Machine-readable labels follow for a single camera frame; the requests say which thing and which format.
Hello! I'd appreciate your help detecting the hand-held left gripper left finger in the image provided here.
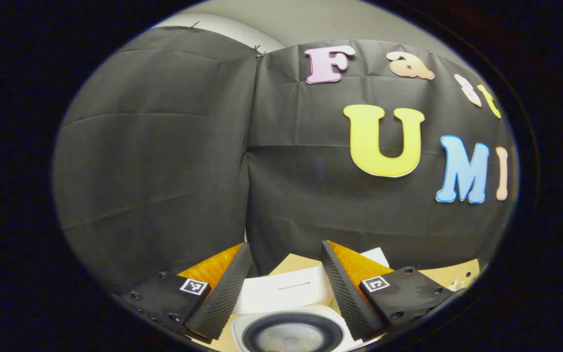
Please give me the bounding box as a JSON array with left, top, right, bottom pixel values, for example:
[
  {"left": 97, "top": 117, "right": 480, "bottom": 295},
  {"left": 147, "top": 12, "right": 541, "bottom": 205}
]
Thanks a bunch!
[{"left": 115, "top": 243, "right": 255, "bottom": 343}]

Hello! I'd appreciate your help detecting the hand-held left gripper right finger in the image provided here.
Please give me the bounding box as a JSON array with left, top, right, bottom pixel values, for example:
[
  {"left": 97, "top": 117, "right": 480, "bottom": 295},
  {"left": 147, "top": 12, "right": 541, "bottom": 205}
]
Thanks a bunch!
[{"left": 321, "top": 240, "right": 458, "bottom": 342}]

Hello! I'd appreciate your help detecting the white rice cooker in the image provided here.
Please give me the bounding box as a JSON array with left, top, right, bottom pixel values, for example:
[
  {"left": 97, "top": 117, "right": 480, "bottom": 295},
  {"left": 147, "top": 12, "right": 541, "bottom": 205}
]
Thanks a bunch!
[{"left": 230, "top": 247, "right": 390, "bottom": 352}]

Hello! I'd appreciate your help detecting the black backdrop cloth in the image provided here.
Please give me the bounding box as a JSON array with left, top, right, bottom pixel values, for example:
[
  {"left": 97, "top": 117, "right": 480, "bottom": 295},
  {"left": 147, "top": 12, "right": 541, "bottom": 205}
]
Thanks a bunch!
[{"left": 52, "top": 25, "right": 520, "bottom": 294}]

